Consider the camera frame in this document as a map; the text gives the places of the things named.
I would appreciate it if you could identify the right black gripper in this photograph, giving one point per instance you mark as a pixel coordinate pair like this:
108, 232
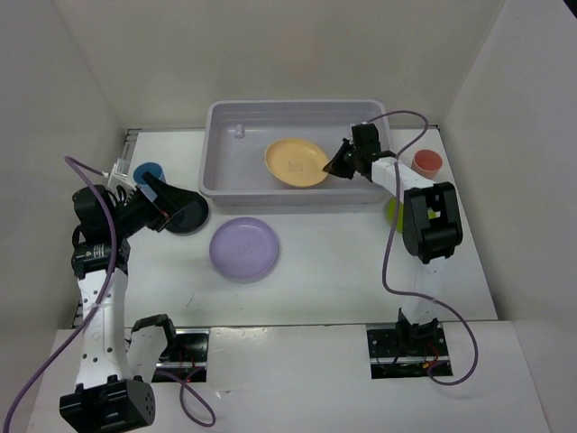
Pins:
336, 166

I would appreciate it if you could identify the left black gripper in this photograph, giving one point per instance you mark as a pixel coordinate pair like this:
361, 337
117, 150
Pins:
167, 203

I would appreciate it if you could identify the orange plastic plate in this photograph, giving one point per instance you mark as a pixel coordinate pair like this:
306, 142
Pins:
296, 162

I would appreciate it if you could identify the coral plastic cup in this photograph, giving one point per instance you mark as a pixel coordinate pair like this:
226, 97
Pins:
427, 163

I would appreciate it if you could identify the purple plastic plate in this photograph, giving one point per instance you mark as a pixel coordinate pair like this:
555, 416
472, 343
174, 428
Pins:
244, 249

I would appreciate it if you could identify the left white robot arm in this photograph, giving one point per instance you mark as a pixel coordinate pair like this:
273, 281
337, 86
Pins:
113, 390

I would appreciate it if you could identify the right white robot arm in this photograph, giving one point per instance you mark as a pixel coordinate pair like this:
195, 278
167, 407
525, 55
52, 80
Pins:
431, 225

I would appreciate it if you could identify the lavender plastic bin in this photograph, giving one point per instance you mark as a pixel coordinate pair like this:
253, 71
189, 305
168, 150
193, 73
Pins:
238, 132

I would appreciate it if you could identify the black plate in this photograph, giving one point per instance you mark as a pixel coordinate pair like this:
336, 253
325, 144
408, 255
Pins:
190, 219

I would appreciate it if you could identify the blue plastic cup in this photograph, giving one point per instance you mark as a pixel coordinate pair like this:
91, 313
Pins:
148, 167

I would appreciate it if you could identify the green plastic plate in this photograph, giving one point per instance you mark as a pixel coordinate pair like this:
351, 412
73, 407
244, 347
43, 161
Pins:
394, 212

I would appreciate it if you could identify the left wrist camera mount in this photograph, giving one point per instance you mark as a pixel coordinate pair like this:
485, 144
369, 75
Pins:
118, 175

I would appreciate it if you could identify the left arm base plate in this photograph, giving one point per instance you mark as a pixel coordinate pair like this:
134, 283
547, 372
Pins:
186, 358

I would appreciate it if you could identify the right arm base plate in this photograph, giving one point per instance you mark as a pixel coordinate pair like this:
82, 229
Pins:
402, 350

